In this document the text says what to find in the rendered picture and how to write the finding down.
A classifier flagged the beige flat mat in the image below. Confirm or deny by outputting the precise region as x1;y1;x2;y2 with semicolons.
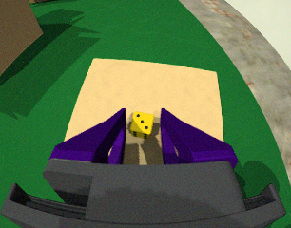
65;59;223;164

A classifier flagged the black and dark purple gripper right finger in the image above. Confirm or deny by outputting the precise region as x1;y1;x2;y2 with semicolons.
160;108;238;169

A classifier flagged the yellow die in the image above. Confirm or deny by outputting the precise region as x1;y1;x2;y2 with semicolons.
130;111;154;140

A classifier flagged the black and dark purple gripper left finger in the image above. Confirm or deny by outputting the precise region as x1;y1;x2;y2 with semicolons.
49;108;126;164

